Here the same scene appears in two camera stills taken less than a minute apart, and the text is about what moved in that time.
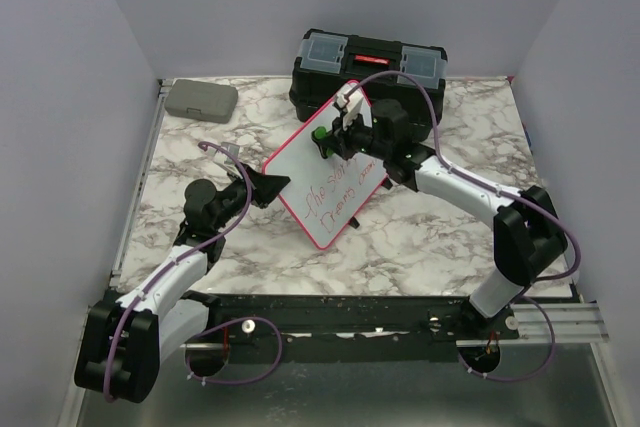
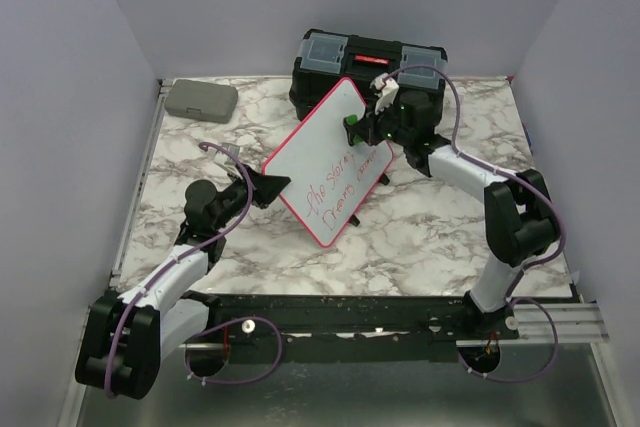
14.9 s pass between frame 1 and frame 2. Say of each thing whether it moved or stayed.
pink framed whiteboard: stayed
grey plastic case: stayed
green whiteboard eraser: moved
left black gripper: stayed
